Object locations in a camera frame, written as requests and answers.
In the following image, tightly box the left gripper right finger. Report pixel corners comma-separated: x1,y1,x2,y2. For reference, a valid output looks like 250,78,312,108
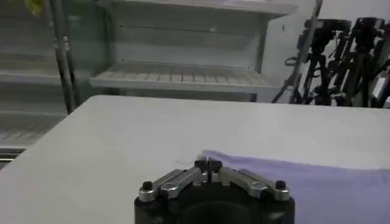
208,157,291,203

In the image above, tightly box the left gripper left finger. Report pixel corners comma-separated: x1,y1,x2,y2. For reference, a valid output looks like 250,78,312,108
138,157,210,203

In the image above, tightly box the purple shirt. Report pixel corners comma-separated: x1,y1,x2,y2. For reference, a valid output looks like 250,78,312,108
201,149,390,224

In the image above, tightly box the white table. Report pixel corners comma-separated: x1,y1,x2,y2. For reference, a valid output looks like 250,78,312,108
0,94,390,224

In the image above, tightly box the white empty display shelf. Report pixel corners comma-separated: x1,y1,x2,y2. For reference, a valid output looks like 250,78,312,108
90,0,298,103

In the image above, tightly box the grey slanted metal bar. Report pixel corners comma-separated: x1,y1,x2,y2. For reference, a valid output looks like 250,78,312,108
289,0,324,104

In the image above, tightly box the grey metal rack pole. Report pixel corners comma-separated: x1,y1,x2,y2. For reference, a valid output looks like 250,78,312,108
48,0,82,115

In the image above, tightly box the glass-fronted grey shelf unit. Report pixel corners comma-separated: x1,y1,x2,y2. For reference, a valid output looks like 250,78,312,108
0,0,113,171

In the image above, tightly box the yellow-green cloth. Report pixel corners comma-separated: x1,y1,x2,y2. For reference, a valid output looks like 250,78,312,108
23,0,43,16

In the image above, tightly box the black tripod with camera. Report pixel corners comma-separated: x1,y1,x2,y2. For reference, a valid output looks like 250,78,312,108
331,16,386,107
370,24,390,109
272,18,351,106

